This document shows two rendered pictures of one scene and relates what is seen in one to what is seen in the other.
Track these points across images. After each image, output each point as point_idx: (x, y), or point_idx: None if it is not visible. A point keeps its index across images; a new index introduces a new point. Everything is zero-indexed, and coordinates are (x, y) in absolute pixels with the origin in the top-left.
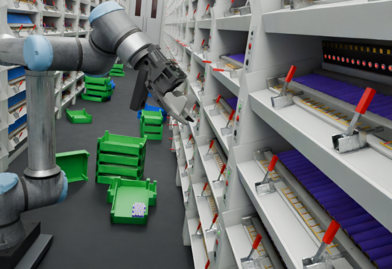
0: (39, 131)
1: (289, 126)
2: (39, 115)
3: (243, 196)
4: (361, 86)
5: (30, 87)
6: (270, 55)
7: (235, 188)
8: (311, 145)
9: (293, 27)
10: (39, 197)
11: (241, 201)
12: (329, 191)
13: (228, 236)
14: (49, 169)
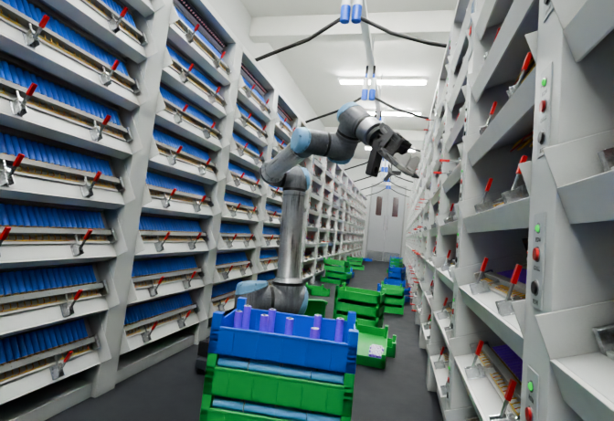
0: (290, 241)
1: (489, 128)
2: (291, 226)
3: (474, 252)
4: None
5: (286, 204)
6: (483, 121)
7: (464, 243)
8: (500, 117)
9: (488, 72)
10: (283, 302)
11: (472, 257)
12: None
13: (461, 288)
14: (294, 278)
